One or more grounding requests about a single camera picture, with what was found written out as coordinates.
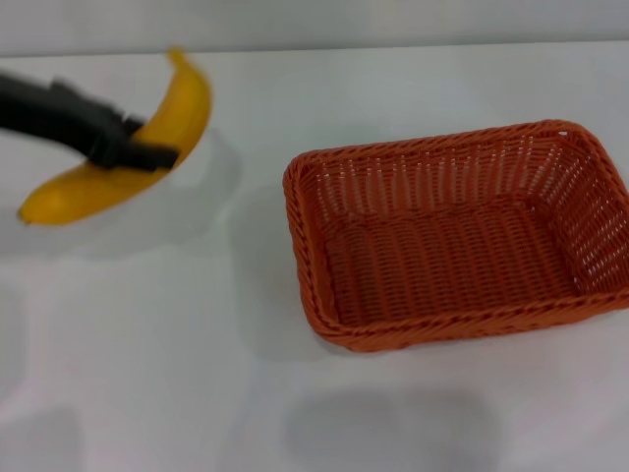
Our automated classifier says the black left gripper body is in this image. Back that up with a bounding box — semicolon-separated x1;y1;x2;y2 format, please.
48;77;133;167

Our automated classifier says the orange woven plastic basket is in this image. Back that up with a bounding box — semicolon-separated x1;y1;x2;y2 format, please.
281;117;629;354

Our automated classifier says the yellow banana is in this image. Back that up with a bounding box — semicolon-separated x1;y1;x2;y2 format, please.
18;46;214;227

